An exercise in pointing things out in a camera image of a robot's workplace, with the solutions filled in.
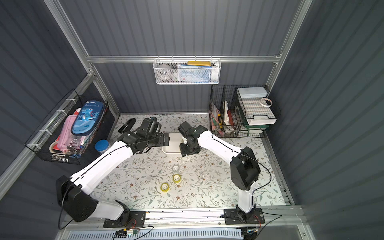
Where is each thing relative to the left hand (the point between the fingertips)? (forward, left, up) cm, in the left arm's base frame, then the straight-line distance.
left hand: (163, 138), depth 80 cm
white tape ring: (+26, -63, 0) cm, 69 cm away
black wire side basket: (-11, +46, +13) cm, 49 cm away
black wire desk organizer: (+25, -49, -4) cm, 55 cm away
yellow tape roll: (-14, -7, -21) cm, 26 cm away
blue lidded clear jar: (-3, +32, -1) cm, 32 cm away
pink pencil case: (-5, +42, +10) cm, 44 cm away
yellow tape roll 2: (-19, 0, -21) cm, 28 cm away
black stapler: (+26, +33, -20) cm, 47 cm away
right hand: (-3, -13, -9) cm, 16 cm away
